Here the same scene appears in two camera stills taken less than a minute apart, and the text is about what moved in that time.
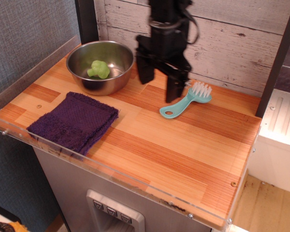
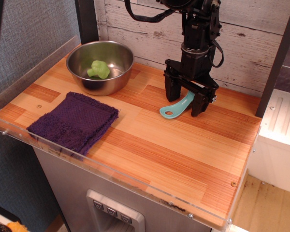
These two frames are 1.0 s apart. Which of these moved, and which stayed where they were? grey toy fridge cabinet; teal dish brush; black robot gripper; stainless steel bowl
Moved: black robot gripper
Stayed: teal dish brush; stainless steel bowl; grey toy fridge cabinet
